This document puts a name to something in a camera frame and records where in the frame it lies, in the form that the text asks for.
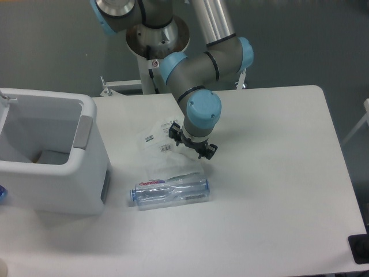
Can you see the white pedestal base frame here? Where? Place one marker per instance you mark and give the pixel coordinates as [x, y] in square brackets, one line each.
[125, 87]

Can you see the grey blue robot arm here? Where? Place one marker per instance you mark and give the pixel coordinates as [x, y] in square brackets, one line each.
[186, 78]

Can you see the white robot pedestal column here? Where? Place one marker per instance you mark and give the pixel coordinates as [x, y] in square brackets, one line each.
[151, 46]

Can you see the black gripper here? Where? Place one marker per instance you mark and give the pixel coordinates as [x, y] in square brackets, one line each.
[199, 144]

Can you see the white open trash can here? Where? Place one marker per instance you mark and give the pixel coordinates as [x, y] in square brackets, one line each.
[52, 154]

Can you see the clear crushed water bottle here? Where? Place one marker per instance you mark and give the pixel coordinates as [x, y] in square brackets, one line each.
[162, 193]

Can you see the black device at table corner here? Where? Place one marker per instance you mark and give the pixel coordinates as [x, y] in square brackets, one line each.
[359, 248]

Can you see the clear plastic bag with labels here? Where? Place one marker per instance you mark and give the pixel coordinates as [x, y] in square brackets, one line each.
[159, 154]

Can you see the white frame at right edge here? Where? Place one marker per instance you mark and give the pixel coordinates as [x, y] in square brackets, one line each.
[362, 121]

